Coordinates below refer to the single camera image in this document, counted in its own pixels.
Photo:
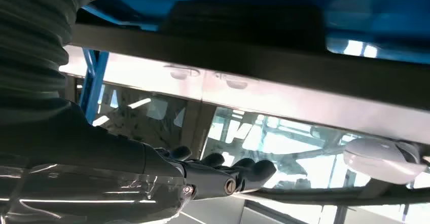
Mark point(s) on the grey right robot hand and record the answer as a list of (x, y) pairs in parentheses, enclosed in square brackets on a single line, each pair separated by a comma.
[(84, 168)]

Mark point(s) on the blue metal shelf rack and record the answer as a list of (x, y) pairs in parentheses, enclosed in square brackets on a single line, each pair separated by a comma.
[(369, 1)]

